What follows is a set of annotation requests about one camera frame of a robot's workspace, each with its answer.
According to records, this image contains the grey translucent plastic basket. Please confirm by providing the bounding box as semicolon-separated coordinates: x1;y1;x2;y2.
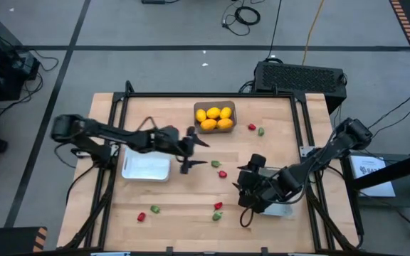
193;100;238;134

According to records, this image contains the orange mango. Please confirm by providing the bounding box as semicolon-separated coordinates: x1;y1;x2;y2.
216;118;234;130
200;118;218;131

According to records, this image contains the black aluminium table frame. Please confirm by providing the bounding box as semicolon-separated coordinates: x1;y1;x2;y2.
61;80;361;252

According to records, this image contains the white plastic basket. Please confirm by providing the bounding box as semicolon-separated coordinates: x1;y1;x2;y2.
121;147;172;182
260;166;293;218

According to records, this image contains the coiled black floor cable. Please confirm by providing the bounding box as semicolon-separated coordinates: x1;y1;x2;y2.
221;0;262;37

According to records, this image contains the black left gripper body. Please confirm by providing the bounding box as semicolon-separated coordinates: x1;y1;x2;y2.
176;126;196;174

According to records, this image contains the black computer case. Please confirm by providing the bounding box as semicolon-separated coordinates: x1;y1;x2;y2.
253;60;347;114

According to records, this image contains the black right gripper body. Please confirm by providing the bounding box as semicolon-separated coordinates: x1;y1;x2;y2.
238;153;284;214

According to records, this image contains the yellow hanging cable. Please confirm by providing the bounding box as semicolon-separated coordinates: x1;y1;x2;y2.
301;0;325;65

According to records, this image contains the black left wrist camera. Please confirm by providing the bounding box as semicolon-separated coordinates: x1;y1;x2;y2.
157;126;181;149

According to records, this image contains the black hanging cable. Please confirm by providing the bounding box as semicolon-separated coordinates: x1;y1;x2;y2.
264;0;283;61

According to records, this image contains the white printed paper sheet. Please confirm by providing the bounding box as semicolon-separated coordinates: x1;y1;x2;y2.
349;155;396;198

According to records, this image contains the black diagonal bar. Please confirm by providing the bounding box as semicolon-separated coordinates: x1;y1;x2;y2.
352;148;410;191

